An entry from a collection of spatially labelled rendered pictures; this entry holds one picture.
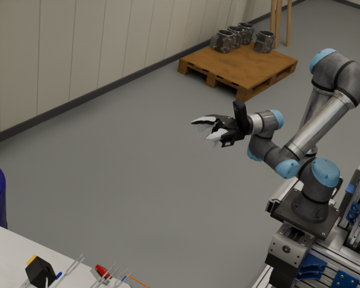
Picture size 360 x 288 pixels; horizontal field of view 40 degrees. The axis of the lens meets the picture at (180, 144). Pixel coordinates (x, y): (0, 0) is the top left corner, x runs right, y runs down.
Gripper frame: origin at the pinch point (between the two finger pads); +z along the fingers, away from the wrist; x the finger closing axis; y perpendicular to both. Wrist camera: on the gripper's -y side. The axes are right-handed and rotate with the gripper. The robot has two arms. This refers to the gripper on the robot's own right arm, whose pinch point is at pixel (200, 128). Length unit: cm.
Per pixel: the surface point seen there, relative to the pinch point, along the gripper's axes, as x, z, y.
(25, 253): -15, 62, 19
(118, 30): 289, -128, 129
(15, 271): -26, 68, 10
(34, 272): -36, 67, -2
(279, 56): 289, -364, 178
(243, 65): 276, -295, 176
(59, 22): 257, -55, 101
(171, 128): 197, -150, 183
